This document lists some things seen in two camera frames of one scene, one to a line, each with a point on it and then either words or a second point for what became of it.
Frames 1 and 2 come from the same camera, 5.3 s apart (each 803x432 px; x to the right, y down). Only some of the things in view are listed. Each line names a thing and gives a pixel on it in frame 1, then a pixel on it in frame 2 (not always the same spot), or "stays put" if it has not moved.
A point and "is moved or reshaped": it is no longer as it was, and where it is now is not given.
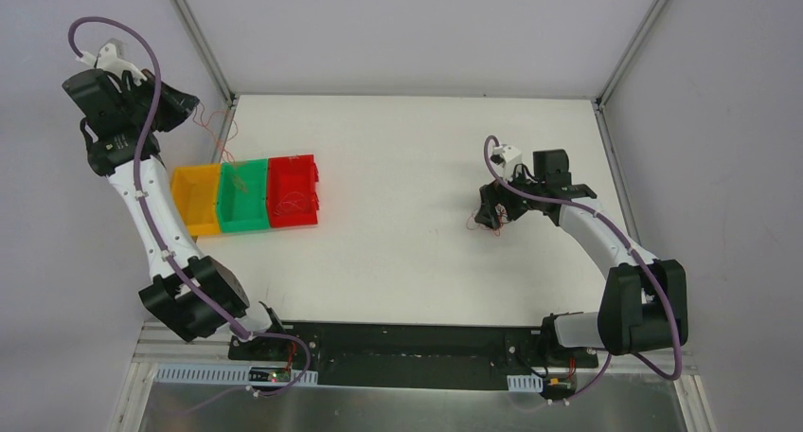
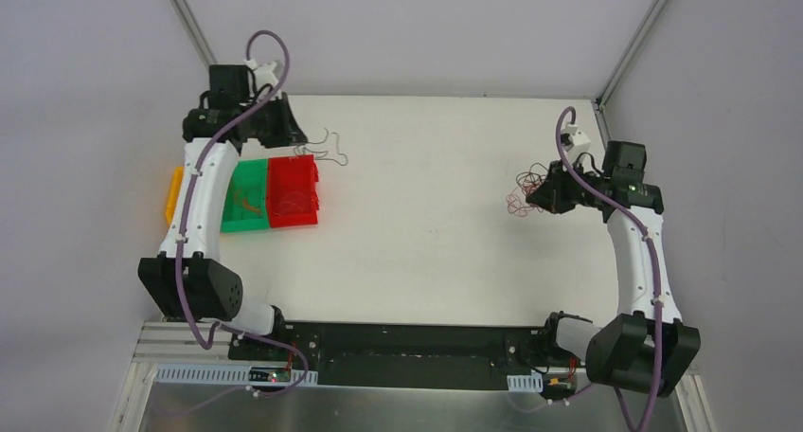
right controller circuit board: x=558 y=387 stays put
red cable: x=291 y=198 stays put
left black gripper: x=166 y=102 -> x=272 y=122
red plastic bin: x=292 y=198 stays put
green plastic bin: x=242 y=196 stays put
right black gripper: x=502 y=202 -> x=565 y=187
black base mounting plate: x=408 y=354 stays put
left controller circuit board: x=270 y=374 stays put
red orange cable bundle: x=472 y=224 is moved or reshaped
